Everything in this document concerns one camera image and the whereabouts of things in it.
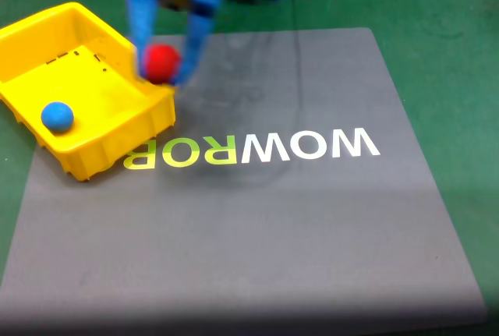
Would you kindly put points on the grey mat with printed letters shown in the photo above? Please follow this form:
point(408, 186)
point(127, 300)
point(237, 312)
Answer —
point(273, 215)

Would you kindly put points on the blue ball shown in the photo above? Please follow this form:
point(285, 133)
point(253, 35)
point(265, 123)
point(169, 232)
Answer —
point(57, 117)

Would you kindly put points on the red ball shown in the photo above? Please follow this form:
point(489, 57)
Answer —
point(161, 63)

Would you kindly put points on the yellow plastic bin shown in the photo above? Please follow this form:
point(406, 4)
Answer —
point(97, 98)

